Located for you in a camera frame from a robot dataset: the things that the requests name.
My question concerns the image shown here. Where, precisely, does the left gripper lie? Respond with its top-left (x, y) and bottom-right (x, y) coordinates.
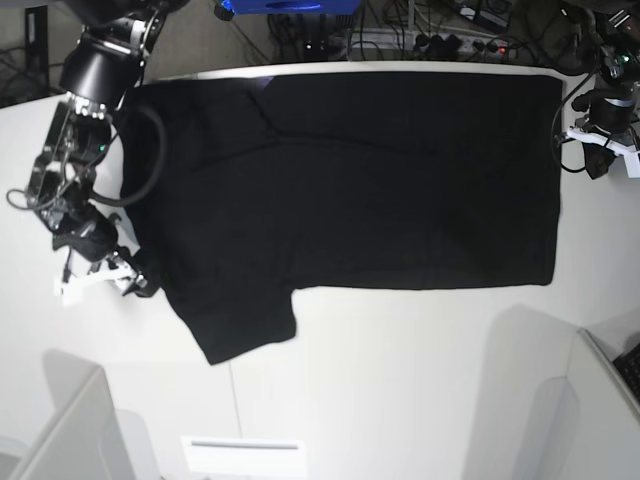
top-left (565, 94), bottom-right (639, 180)

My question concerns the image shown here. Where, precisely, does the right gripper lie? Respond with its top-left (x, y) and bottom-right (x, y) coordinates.
top-left (52, 212), bottom-right (160, 298)

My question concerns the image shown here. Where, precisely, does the black T-shirt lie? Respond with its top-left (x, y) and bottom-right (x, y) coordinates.
top-left (126, 72), bottom-right (562, 365)

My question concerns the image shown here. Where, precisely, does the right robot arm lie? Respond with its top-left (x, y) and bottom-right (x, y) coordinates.
top-left (18, 1), bottom-right (185, 298)

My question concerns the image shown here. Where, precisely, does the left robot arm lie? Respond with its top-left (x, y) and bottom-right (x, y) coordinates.
top-left (550, 1), bottom-right (639, 180)

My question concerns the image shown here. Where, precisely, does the white partition left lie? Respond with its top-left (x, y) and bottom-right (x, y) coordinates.
top-left (1, 350), bottom-right (162, 479)

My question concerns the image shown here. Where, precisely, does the white partition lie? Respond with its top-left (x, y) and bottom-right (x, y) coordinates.
top-left (1, 350), bottom-right (162, 479)
top-left (524, 327), bottom-right (640, 480)

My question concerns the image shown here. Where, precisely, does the white label plate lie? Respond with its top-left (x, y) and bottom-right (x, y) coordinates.
top-left (181, 436), bottom-right (308, 477)

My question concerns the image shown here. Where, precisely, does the black keyboard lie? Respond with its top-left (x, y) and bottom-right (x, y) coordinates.
top-left (613, 345), bottom-right (640, 400)

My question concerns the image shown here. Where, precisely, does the white partition right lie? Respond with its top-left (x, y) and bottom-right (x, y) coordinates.
top-left (524, 327), bottom-right (640, 480)

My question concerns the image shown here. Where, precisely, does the blue box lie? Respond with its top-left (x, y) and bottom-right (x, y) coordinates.
top-left (221, 0), bottom-right (361, 15)

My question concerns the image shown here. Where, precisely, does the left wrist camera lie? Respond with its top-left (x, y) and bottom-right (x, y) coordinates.
top-left (622, 150), bottom-right (640, 179)

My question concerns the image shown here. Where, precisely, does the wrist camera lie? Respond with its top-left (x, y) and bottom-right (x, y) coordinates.
top-left (54, 276), bottom-right (93, 307)
top-left (622, 150), bottom-right (640, 179)

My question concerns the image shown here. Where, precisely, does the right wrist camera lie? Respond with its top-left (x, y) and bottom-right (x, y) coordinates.
top-left (54, 276), bottom-right (93, 307)

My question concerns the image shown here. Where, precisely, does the black vertical post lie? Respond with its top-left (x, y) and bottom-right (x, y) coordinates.
top-left (24, 5), bottom-right (50, 94)

